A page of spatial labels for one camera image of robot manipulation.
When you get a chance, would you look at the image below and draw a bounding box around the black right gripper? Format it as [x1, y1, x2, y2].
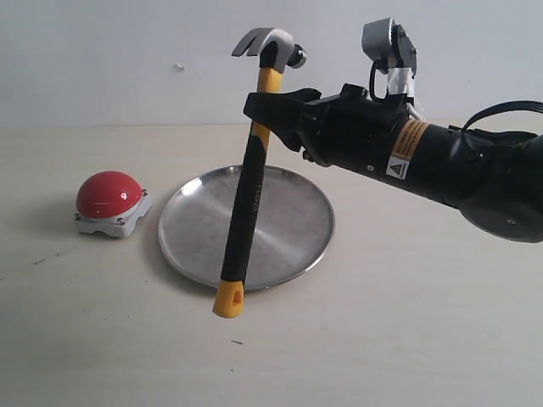
[243, 84, 412, 174]

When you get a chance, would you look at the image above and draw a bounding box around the yellow black claw hammer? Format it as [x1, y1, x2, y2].
[213, 27, 296, 319]

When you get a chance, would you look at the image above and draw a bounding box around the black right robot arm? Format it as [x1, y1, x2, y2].
[244, 84, 542, 243]

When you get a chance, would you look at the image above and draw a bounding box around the red dome push button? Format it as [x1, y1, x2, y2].
[74, 170, 153, 238]

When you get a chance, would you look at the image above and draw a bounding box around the round stainless steel plate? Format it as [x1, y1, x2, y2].
[158, 165, 335, 291]

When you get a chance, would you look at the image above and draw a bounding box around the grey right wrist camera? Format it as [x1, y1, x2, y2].
[361, 17, 417, 104]

